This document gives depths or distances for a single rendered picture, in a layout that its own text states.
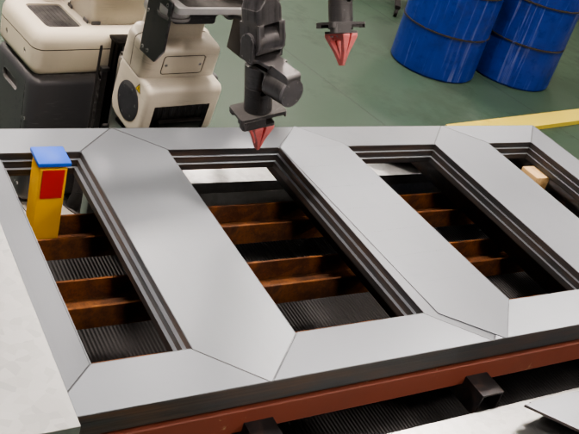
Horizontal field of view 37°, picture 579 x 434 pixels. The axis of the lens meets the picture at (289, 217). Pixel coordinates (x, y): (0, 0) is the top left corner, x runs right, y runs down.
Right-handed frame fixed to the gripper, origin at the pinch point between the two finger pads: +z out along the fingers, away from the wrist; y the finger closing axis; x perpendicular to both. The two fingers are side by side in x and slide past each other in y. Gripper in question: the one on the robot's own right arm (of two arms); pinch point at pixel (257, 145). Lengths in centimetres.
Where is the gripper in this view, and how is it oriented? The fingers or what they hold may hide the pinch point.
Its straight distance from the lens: 181.6
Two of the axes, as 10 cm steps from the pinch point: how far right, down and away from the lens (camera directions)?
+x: -4.5, -5.8, 6.7
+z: -0.5, 7.7, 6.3
